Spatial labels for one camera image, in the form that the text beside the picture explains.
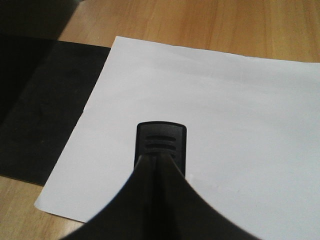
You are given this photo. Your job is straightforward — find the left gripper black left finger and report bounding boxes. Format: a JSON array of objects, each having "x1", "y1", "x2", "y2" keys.
[{"x1": 63, "y1": 155, "x2": 156, "y2": 240}]

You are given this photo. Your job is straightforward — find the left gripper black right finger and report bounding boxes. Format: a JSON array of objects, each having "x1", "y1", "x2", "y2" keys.
[{"x1": 157, "y1": 153, "x2": 257, "y2": 240}]

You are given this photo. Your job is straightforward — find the white paper sheets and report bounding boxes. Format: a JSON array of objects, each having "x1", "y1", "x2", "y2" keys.
[{"x1": 34, "y1": 36, "x2": 320, "y2": 240}]

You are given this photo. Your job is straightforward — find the wooden desk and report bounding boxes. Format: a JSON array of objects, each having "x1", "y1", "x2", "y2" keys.
[{"x1": 0, "y1": 0, "x2": 320, "y2": 240}]

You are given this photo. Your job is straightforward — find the black monitor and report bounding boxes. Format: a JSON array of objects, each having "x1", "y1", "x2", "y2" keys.
[{"x1": 0, "y1": 34, "x2": 110, "y2": 186}]

